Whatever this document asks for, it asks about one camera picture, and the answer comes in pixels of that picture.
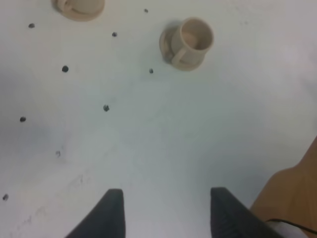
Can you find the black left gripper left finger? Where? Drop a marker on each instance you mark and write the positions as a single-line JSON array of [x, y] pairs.
[[106, 219]]

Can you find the far beige cup saucer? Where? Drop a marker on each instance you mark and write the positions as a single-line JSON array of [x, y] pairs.
[[78, 17]]

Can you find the far beige teacup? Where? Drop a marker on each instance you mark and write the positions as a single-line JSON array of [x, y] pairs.
[[87, 7]]

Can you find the near beige teacup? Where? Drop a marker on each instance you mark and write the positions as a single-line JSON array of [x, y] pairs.
[[192, 40]]

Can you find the beige teacup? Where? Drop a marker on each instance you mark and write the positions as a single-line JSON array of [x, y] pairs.
[[192, 40], [87, 7]]

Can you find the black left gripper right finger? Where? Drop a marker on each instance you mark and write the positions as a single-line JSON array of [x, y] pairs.
[[231, 219]]

